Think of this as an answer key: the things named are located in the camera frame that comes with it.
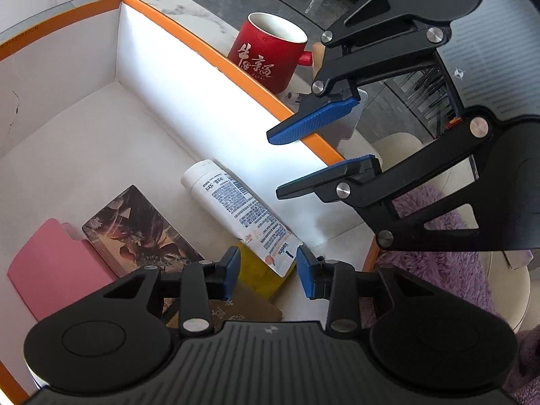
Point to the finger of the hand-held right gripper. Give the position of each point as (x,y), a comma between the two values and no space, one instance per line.
(333,175)
(312,120)

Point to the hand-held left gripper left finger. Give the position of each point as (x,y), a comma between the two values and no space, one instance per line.
(231,272)

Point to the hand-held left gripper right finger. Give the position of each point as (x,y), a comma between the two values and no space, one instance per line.
(307,274)

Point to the yellow pouch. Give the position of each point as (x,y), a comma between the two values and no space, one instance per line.
(257,274)

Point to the brown small box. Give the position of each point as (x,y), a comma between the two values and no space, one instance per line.
(249,310)

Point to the white printed tube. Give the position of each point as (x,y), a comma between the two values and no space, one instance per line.
(236,206)

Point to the illustrated card box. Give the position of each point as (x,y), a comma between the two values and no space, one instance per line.
(135,232)

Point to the pink snap card wallet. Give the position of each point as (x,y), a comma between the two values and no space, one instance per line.
(55,270)

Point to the orange cardboard box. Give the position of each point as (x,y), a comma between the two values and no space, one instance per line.
(84,143)

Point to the white textured object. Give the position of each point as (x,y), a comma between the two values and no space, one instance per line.
(350,126)

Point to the red mug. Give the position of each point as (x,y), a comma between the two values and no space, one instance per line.
(265,59)

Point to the purple fluffy cushion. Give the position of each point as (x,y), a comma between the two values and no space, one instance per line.
(438,223)

